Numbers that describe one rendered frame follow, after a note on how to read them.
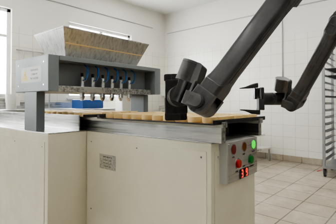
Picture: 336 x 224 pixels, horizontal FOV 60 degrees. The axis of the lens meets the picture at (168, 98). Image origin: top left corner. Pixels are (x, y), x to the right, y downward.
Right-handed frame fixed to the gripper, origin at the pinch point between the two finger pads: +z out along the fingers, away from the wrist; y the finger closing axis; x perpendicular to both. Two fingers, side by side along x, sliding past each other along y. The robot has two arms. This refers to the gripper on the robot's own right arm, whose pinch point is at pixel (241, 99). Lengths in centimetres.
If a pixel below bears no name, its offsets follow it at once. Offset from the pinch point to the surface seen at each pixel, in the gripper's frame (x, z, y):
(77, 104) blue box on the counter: -337, 150, 1
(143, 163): 14, 44, -25
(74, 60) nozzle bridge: -7, 76, 19
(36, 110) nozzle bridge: -6, 92, -4
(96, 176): -7, 66, -35
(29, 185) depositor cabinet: -11, 97, -39
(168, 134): 21.9, 35.0, -13.4
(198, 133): 31.1, 25.7, -12.2
